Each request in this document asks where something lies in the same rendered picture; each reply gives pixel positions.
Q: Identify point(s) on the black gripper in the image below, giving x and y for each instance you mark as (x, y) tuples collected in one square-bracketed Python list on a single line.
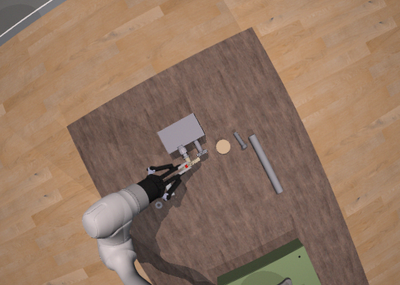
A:
[(157, 191)]

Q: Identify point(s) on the tan round disc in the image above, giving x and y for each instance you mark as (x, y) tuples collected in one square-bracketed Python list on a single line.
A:
[(223, 146)]

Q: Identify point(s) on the long grey metal bar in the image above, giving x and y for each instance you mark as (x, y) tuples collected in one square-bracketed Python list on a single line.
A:
[(266, 164)]

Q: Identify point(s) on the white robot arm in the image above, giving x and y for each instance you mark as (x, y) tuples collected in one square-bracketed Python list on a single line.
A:
[(111, 218)]

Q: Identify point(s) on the grey hex bolt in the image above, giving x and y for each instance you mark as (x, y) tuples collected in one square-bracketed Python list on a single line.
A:
[(243, 145)]

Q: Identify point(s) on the grey shaft with cream gear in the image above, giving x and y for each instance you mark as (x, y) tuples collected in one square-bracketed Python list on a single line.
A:
[(191, 162)]

